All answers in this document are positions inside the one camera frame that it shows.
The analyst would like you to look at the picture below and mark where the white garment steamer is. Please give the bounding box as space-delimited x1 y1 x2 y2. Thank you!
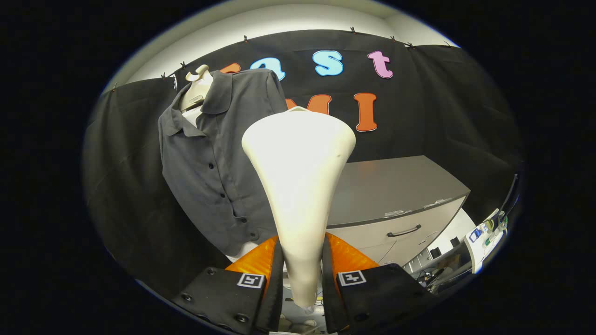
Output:
241 106 357 308

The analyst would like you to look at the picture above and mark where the grey cabinet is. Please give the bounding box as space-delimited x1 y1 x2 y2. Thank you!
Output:
324 155 471 280

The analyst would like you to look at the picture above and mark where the cream mannequin torso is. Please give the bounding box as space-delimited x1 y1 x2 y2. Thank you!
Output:
179 64 214 112

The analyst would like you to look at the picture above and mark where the grey button shirt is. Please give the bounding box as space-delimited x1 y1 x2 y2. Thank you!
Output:
158 69 289 258

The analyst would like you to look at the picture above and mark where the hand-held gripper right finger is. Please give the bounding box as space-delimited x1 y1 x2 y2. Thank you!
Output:
321 231 439 334

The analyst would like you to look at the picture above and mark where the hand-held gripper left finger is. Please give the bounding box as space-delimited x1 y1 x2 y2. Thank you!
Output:
171 235 285 335

